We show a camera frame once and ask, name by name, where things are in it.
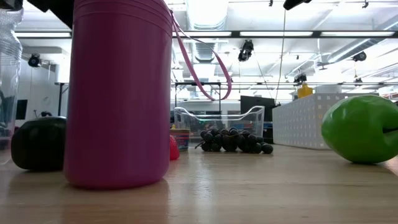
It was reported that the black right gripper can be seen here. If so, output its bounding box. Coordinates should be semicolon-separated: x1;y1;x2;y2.
282;0;312;11

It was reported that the yellow plastic bottle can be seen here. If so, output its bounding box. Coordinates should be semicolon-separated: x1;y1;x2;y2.
297;83;314;100

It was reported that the green apple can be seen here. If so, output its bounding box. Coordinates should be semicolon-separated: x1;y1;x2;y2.
320;95;398;165

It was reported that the black grape bunch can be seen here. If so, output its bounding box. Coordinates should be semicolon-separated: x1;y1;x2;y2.
195;126;274;155

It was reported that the gold-lid can red label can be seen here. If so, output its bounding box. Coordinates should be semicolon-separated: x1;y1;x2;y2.
170;128;190;152

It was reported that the small red strawberry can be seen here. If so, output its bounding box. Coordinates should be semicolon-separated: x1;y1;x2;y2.
169;134;181;161

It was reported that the magenta plastic water bottle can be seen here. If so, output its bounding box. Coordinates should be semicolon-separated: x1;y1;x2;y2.
63;0;233;190

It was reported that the clear bottle black lid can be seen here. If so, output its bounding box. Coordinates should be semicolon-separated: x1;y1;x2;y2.
0;0;25;166

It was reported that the black computer monitor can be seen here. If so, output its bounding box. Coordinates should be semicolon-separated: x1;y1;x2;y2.
239;95;277;123

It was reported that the white perforated basket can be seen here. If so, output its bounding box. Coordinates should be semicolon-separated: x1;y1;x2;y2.
272;92;381;151

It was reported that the clear plastic bin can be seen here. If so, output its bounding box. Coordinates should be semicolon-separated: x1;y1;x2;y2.
174;105;266;147

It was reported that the small black monitor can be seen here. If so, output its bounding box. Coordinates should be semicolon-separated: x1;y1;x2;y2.
16;99;28;121

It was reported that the black plum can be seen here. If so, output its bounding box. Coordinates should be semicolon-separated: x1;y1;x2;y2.
11;116;68;172

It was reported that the thin hanging cable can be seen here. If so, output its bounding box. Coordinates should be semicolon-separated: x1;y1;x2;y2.
275;8;287;103

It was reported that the black frame bar with lights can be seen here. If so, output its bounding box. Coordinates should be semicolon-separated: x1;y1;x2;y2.
14;30;398;39

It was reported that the black hanging camera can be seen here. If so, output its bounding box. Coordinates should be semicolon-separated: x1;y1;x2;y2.
238;39;254;62

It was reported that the black metal table frame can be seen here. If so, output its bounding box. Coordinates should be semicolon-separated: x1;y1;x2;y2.
174;82;222;108
55;82;71;118

